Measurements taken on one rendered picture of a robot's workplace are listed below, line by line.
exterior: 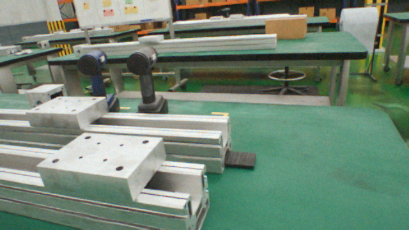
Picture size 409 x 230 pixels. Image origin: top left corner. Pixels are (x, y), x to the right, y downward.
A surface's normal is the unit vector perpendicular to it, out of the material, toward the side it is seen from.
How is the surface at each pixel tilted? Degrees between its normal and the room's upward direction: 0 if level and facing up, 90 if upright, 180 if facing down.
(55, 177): 90
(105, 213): 90
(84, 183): 90
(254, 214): 0
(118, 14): 90
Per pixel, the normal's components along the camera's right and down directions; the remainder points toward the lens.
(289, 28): -0.43, 0.37
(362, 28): -0.28, 0.55
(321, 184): -0.10, -0.92
